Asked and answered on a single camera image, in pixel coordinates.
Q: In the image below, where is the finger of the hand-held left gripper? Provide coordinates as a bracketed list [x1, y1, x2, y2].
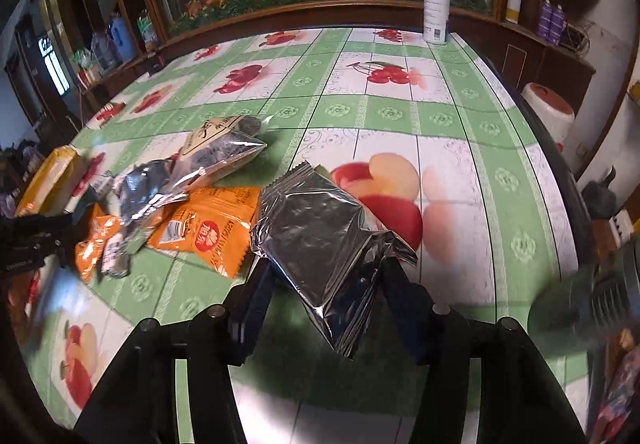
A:
[59, 199, 101, 231]

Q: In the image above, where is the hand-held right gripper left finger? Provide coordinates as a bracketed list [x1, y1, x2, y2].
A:
[75, 264, 274, 444]

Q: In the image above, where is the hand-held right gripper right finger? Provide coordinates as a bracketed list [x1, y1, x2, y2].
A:
[380, 255, 588, 444]

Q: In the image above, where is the small orange snack packet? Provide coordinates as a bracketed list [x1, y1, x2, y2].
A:
[74, 214, 124, 283]

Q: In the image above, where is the yellow tray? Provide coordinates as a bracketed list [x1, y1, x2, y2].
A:
[14, 145, 83, 219]

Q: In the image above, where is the small white printed snack packet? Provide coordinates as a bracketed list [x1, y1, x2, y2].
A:
[101, 233, 132, 279]

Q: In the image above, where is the large orange snack packet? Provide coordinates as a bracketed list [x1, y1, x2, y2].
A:
[146, 185, 264, 279]

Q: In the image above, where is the large silver foil snack packet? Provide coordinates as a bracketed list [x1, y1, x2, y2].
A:
[249, 159, 419, 358]

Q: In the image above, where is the clear packet of dark snacks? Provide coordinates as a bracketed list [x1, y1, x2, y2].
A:
[171, 113, 275, 190]

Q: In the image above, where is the fruit print green tablecloth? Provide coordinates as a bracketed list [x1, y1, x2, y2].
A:
[10, 27, 596, 444]

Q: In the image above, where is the grey-blue plastic jug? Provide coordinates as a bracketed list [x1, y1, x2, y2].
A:
[91, 32, 119, 71]

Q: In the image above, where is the grey blurred object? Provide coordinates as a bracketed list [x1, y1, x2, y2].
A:
[526, 234, 640, 361]

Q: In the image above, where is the blue plastic jug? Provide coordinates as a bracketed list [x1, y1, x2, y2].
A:
[107, 14, 137, 64]

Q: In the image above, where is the green plastic bottle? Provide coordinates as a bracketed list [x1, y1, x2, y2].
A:
[137, 9, 161, 51]

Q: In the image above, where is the white stool with red top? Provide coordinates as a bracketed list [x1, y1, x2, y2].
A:
[521, 82, 577, 153]

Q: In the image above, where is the white spray bottle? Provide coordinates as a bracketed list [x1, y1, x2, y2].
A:
[423, 0, 451, 46]

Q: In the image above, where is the purple bottle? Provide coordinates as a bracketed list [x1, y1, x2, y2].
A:
[550, 4, 567, 46]
[539, 0, 554, 43]

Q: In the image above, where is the coiled wire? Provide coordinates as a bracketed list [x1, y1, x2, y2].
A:
[562, 22, 592, 56]

